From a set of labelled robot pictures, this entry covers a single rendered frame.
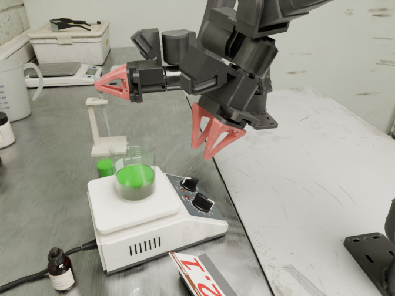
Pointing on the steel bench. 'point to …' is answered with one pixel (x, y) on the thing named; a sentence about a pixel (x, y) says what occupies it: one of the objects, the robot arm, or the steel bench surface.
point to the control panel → (193, 199)
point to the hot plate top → (113, 205)
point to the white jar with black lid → (5, 131)
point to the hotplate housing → (153, 238)
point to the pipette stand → (96, 124)
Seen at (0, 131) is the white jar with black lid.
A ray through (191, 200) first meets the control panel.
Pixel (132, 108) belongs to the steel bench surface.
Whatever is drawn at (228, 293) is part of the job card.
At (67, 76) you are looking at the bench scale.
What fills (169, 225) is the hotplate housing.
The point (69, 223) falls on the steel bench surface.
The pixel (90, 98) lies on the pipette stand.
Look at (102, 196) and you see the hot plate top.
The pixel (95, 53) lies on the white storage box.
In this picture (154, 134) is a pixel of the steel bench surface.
